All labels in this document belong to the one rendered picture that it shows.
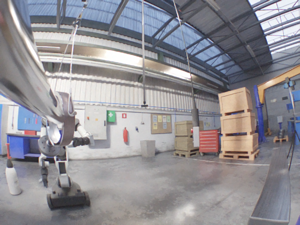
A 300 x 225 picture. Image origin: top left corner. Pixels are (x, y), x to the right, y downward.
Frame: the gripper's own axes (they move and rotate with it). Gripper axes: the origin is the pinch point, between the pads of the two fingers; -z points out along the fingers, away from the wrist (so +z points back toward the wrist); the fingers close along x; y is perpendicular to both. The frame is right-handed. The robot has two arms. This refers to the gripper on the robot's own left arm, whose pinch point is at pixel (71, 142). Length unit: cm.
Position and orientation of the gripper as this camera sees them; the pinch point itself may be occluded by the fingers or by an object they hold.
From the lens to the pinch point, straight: 125.4
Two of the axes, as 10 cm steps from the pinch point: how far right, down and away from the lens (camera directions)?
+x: -6.3, 7.2, 2.9
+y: -6.4, -6.9, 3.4
